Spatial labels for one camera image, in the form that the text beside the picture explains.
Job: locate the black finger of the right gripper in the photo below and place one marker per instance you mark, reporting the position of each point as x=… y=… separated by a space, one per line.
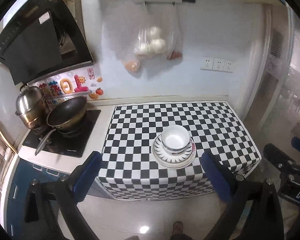
x=278 y=159

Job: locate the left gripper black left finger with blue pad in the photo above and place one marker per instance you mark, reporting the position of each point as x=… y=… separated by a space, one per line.
x=71 y=189

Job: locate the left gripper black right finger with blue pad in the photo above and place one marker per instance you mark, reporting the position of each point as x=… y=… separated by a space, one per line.
x=232 y=189

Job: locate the white plate pink blossoms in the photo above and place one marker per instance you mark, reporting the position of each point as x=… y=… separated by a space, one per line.
x=176 y=166

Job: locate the white bowl red flowers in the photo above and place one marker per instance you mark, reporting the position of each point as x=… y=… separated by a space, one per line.
x=175 y=137

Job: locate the white plate blue leaf rim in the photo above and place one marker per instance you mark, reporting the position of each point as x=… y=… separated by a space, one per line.
x=168 y=156

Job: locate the blue cabinet front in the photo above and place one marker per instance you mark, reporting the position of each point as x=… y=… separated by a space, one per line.
x=25 y=173

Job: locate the black gas stove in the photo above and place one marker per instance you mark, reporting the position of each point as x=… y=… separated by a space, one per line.
x=72 y=143

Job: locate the black white checkered mat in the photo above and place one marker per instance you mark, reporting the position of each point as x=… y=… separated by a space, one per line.
x=129 y=170

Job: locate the dark wok pan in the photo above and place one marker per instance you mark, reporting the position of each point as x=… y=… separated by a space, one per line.
x=64 y=116

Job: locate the steel stock pot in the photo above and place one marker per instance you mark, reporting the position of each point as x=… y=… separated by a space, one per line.
x=31 y=106

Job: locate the small orange food bag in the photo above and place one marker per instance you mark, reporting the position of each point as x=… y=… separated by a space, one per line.
x=132 y=66

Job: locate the small red food bag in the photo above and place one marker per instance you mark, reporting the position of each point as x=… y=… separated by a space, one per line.
x=175 y=55

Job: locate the black range hood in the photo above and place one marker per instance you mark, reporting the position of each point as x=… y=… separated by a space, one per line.
x=42 y=38

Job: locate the clear bag white buns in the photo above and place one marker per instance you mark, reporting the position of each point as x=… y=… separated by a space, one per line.
x=159 y=33

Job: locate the colourful wall stickers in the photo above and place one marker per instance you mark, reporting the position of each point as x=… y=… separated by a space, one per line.
x=85 y=82

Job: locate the white wall socket strip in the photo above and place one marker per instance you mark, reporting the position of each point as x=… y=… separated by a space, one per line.
x=218 y=65

